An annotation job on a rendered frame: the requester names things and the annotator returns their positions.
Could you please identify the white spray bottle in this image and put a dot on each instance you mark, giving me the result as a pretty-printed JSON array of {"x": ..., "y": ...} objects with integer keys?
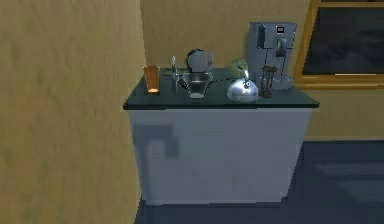
[{"x": 210, "y": 60}]

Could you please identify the clear glass pot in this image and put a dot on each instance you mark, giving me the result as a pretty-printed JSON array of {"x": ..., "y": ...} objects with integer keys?
[{"x": 196, "y": 85}]

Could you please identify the white cabinet with dark top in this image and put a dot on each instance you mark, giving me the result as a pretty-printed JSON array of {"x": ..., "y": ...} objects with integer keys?
[{"x": 220, "y": 153}]

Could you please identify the orange cup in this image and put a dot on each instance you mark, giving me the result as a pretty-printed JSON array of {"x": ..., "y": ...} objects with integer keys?
[{"x": 151, "y": 79}]

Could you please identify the silver kettle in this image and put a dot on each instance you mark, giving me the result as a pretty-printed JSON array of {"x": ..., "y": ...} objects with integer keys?
[{"x": 242, "y": 89}]

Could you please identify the green lettuce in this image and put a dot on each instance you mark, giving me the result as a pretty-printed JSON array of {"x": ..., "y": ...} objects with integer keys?
[{"x": 238, "y": 66}]

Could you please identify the dark pepper mill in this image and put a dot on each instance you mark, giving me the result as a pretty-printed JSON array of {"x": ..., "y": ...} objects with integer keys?
[{"x": 267, "y": 81}]

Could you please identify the grey coffee machine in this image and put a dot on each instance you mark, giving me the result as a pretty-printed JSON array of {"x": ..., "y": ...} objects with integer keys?
[{"x": 270, "y": 50}]

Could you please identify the yellow framed window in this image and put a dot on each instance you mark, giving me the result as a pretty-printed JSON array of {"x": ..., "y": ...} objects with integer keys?
[{"x": 343, "y": 43}]

